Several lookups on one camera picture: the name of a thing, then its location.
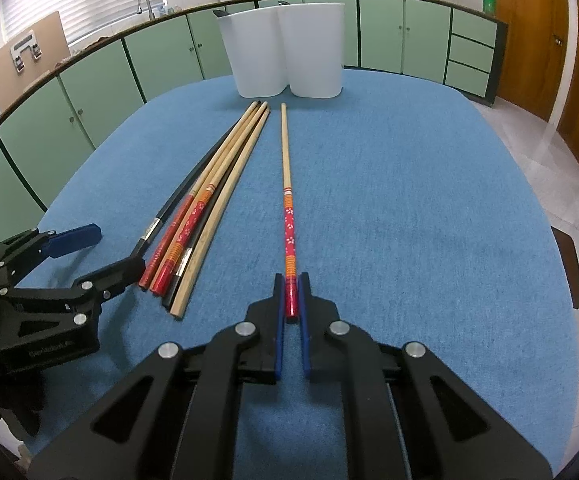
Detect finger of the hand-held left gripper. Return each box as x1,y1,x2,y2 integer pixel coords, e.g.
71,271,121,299
0,257,148,341
0,224,103,281

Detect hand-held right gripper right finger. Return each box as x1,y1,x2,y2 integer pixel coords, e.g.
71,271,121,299
297,272,554,480

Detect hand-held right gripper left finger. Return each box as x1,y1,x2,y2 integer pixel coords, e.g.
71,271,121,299
27,272,286,480

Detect black chopstick with silver band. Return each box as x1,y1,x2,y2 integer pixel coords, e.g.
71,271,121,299
132,132,230,261
161,220,208,311

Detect plain wooden chopstick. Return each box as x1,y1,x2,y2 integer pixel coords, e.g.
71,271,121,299
171,106,273,318

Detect white plastic utensil holder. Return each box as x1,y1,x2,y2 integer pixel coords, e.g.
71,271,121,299
218,2,346,99

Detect green lower kitchen cabinets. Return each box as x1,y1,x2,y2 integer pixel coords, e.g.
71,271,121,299
0,0,507,261

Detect blue tablecloth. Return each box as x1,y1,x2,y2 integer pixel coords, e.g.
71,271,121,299
20,69,579,480

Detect white plastic device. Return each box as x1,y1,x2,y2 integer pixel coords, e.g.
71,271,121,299
12,35,40,73

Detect brown wooden chair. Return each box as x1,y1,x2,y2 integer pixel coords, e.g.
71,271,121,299
551,225,579,310

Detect green drawer unit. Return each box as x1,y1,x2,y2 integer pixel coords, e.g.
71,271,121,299
442,7,500,98

